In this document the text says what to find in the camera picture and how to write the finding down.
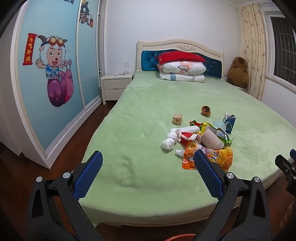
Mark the folded white printed quilt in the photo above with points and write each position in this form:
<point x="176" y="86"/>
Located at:
<point x="182" y="73"/>

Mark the colourful crumpled wrapper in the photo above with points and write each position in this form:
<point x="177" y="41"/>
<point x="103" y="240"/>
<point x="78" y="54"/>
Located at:
<point x="196" y="124"/>

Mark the white tissue wad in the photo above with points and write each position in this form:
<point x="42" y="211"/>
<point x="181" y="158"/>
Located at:
<point x="170" y="142"/>

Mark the cream nightstand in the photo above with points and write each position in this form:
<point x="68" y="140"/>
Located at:
<point x="114" y="87"/>

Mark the white paper cup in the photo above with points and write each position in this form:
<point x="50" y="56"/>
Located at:
<point x="211" y="139"/>

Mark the red pillow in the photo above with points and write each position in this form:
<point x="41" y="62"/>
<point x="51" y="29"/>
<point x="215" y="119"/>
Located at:
<point x="180" y="57"/>

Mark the clear plastic cup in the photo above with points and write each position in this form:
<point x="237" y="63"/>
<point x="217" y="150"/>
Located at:
<point x="218" y="124"/>

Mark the blue cartoon wardrobe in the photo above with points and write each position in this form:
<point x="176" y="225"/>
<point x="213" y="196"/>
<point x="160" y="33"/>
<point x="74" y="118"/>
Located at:
<point x="46" y="69"/>

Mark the green snack packet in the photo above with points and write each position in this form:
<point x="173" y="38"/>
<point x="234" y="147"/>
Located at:
<point x="227" y="139"/>

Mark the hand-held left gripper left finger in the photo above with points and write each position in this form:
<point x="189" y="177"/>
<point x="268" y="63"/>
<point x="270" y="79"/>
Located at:
<point x="89" y="177"/>

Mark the red snack packet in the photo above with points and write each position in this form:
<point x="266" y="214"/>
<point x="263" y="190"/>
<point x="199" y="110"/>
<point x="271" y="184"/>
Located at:
<point x="187" y="136"/>

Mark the small orange toy pot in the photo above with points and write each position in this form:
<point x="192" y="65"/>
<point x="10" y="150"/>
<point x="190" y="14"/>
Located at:
<point x="205" y="111"/>

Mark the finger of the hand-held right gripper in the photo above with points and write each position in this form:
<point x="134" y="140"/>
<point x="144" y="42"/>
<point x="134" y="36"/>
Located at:
<point x="293" y="154"/>
<point x="285" y="165"/>

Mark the white plastic tube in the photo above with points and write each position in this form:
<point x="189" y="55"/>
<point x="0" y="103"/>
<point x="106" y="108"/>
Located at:
<point x="188" y="129"/>

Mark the small wooden cube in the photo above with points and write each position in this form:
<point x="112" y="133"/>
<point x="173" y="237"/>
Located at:
<point x="177" y="119"/>

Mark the window with dark grille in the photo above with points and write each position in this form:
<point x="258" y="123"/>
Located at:
<point x="284" y="46"/>

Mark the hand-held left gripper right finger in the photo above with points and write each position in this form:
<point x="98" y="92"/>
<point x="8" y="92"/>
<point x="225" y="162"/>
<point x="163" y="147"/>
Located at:
<point x="208" y="173"/>

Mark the orange plastic bin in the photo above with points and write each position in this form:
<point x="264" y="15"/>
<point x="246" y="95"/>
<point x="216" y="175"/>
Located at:
<point x="181" y="238"/>

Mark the orange drink pouch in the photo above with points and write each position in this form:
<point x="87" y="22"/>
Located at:
<point x="219" y="157"/>

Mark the floral cream curtain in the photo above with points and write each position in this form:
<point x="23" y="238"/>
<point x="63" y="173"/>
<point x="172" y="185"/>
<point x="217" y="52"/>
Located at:
<point x="252" y="46"/>

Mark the brown plush bear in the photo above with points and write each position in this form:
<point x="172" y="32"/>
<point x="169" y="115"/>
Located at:
<point x="238" y="73"/>

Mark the cream bed frame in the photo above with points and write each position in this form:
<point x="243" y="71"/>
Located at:
<point x="180" y="45"/>

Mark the blue drink carton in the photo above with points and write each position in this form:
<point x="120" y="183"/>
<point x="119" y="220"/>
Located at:
<point x="230" y="124"/>

